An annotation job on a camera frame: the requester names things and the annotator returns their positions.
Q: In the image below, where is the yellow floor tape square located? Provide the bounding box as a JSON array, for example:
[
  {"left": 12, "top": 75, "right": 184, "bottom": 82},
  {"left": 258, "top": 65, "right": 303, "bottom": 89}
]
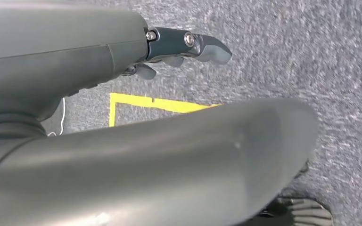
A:
[{"left": 108, "top": 92, "right": 222, "bottom": 128}]

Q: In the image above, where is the black robot foot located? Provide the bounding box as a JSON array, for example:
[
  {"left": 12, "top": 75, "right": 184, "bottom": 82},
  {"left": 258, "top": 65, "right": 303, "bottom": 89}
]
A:
[{"left": 239, "top": 194, "right": 335, "bottom": 226}]

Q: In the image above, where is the white floor cable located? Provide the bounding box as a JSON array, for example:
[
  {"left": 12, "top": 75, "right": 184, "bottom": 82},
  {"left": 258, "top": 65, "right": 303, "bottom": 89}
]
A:
[{"left": 47, "top": 97, "right": 66, "bottom": 137}]

